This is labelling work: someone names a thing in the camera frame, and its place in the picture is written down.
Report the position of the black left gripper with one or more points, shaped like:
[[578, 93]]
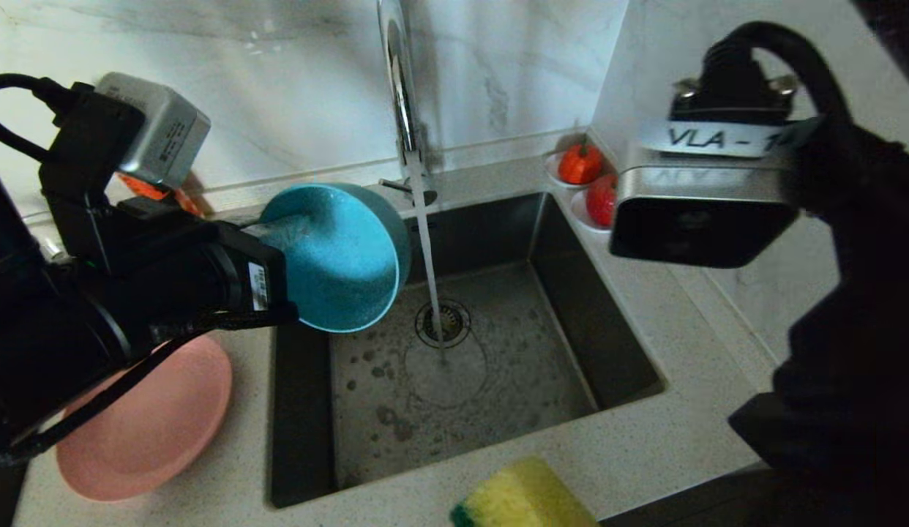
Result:
[[206, 278]]

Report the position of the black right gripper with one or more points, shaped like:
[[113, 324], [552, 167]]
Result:
[[850, 439]]

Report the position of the teal bowl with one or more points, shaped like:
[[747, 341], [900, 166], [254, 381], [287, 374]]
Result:
[[337, 256]]

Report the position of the orange detergent bottle yellow cap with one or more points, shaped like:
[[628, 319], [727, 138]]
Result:
[[143, 187]]

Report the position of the yellow and green sponge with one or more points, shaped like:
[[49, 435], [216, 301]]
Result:
[[524, 498]]

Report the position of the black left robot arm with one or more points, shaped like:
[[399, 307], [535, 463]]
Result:
[[45, 329]]

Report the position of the stainless steel sink basin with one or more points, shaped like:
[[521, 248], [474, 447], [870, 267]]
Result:
[[535, 380]]

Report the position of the running tap water stream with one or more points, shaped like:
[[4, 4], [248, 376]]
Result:
[[427, 256]]

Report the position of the round metal drain strainer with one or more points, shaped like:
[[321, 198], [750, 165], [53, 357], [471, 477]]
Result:
[[454, 326]]

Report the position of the chrome kitchen faucet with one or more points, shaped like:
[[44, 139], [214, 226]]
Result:
[[399, 73]]

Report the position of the pink round plate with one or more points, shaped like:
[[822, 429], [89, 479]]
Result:
[[154, 432]]

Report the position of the small white dish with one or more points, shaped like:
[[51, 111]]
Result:
[[551, 172], [580, 218]]

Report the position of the red tomato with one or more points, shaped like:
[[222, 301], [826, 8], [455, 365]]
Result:
[[580, 165]]

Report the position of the red apple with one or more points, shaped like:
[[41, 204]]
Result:
[[602, 201]]

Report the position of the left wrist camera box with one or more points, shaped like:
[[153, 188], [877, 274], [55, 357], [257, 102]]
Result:
[[158, 132]]

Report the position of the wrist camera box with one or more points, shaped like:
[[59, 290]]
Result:
[[703, 205], [158, 132]]

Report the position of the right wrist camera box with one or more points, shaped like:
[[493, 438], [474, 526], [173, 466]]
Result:
[[703, 205]]

